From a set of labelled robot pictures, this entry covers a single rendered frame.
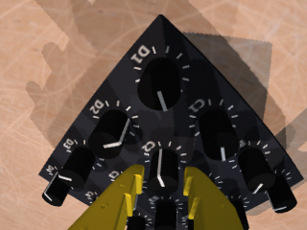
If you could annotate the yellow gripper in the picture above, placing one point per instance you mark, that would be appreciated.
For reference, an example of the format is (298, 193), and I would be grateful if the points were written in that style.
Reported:
(207, 205)

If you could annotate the black knob box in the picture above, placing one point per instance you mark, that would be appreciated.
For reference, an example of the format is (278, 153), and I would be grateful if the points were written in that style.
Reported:
(137, 116)

